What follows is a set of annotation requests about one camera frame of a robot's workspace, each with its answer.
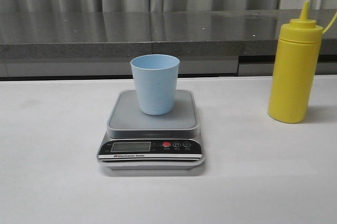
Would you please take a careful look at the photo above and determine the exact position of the digital kitchen scale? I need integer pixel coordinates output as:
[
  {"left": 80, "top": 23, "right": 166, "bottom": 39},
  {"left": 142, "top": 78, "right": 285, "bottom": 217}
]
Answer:
[{"left": 96, "top": 90, "right": 205, "bottom": 176}]

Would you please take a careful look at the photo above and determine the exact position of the yellow squeeze bottle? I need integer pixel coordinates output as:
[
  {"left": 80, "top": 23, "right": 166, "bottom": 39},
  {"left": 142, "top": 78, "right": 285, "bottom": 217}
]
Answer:
[{"left": 267, "top": 1, "right": 336, "bottom": 124}]

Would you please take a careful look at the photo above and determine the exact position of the light blue plastic cup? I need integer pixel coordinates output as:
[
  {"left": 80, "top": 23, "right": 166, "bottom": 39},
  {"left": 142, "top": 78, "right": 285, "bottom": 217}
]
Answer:
[{"left": 130, "top": 54, "right": 180, "bottom": 115}]

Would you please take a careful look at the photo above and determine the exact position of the grey stone counter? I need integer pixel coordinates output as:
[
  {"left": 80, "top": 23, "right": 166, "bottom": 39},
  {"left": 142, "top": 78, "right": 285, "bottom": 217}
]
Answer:
[{"left": 0, "top": 8, "right": 337, "bottom": 79}]

